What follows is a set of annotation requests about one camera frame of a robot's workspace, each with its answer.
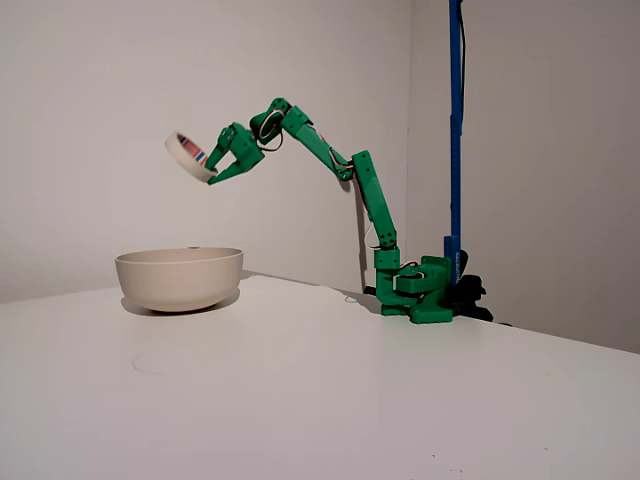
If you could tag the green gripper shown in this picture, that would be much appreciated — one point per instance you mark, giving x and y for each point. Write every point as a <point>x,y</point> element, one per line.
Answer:
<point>243,151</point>

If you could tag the cream masking tape roll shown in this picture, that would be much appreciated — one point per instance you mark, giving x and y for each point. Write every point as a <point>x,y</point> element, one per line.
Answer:
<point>176,151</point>

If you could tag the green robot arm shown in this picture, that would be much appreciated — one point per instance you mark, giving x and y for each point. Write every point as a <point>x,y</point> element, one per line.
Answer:
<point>375,195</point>

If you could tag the beige bowl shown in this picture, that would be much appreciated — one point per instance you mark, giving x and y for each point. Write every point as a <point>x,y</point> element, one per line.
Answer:
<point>175,280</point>

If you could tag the black table clamp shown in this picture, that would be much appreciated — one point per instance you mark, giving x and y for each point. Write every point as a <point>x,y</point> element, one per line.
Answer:
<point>371,289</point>
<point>472,295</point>

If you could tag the blue camera pole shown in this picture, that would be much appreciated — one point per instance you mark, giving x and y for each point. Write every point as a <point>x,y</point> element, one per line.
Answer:
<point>455,100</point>

